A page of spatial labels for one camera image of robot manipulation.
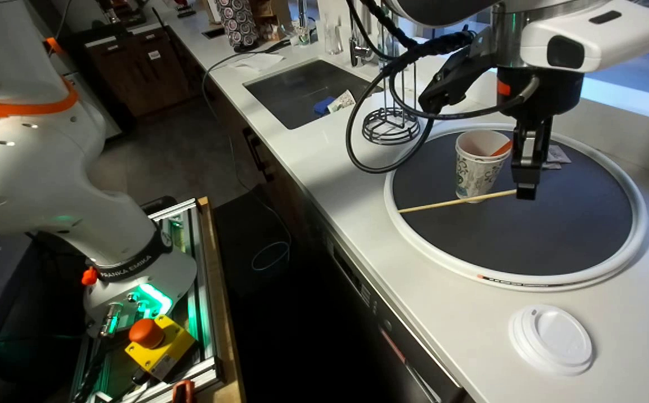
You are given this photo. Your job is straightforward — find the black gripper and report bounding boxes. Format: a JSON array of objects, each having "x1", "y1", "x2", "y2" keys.
[{"x1": 496, "y1": 65, "x2": 586, "y2": 202}]

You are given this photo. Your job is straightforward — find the orange carrot-shaped object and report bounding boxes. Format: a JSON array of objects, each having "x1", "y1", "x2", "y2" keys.
[{"x1": 488, "y1": 138, "x2": 515, "y2": 160}]

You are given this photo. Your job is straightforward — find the thin wooden stick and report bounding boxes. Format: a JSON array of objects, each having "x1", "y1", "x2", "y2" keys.
[{"x1": 396, "y1": 185, "x2": 522, "y2": 218}]

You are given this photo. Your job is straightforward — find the patterned paper cup stack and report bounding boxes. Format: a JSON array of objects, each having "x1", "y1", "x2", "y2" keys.
[{"x1": 219, "y1": 0, "x2": 260, "y2": 52}]

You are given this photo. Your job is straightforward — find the round dark tray white rim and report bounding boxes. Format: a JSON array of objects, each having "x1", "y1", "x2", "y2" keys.
[{"x1": 381, "y1": 120, "x2": 649, "y2": 294}]

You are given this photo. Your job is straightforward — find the chrome kitchen faucet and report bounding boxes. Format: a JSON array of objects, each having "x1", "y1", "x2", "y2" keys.
[{"x1": 344, "y1": 13, "x2": 377, "y2": 70}]

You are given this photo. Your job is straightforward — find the black dishwasher front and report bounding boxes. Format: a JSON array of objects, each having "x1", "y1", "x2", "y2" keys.
[{"x1": 300, "y1": 200, "x2": 477, "y2": 403}]

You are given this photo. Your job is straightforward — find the blue sponge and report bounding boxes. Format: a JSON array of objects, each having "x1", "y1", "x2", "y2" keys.
[{"x1": 312, "y1": 95, "x2": 337, "y2": 119}]

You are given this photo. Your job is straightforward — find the stainless steel sink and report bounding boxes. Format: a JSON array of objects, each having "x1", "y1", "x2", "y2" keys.
[{"x1": 242, "y1": 59, "x2": 377, "y2": 132}]

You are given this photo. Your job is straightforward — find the brown wooden cabinet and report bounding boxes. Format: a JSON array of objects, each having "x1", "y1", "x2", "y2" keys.
[{"x1": 77, "y1": 24, "x2": 197, "y2": 120}]

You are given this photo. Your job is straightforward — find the yellow emergency stop box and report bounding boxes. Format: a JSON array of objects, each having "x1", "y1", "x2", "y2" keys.
[{"x1": 123, "y1": 315, "x2": 199, "y2": 382}]

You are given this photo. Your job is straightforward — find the black wire towel holder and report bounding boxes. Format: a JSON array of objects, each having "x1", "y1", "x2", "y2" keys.
[{"x1": 358, "y1": 63, "x2": 426, "y2": 147}]

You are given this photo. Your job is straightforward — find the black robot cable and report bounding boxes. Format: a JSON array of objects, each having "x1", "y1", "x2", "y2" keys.
[{"x1": 342, "y1": 0, "x2": 544, "y2": 177}]

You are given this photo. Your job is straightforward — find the aluminium frame robot cart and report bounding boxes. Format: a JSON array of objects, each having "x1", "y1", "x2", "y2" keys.
[{"x1": 69, "y1": 194, "x2": 249, "y2": 403}]

